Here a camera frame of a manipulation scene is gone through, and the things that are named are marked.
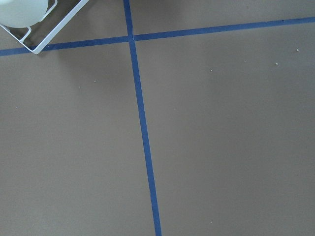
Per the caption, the white wire cup rack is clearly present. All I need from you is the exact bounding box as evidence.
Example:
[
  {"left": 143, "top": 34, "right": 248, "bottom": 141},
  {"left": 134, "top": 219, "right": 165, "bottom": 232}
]
[{"left": 0, "top": 0, "right": 88, "bottom": 55}]

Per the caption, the pale green cup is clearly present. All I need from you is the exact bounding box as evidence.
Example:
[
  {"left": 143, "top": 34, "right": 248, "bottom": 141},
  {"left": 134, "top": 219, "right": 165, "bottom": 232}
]
[{"left": 0, "top": 0, "right": 49, "bottom": 28}]

